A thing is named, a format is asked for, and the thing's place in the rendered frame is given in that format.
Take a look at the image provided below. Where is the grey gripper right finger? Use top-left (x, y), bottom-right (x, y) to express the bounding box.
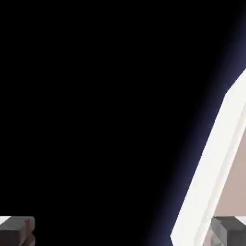
top-left (210, 215), bottom-right (246, 246)

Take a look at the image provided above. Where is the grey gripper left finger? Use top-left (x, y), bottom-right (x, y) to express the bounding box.
top-left (0, 216), bottom-right (37, 246)

